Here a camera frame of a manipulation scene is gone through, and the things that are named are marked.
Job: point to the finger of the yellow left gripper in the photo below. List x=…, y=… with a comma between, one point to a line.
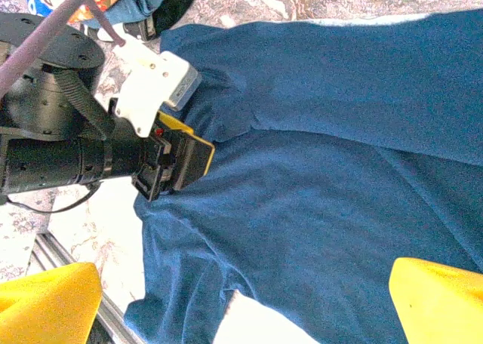
x=175, y=125
x=192, y=159

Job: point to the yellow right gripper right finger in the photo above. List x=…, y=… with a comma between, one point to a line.
x=441, y=306

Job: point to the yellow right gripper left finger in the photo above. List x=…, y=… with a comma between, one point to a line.
x=45, y=306

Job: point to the navy blue t-shirt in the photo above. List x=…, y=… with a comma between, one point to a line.
x=320, y=170

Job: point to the pile of colourful clothes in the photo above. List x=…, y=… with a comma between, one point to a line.
x=177, y=8

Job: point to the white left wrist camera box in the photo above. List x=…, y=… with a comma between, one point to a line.
x=151, y=76

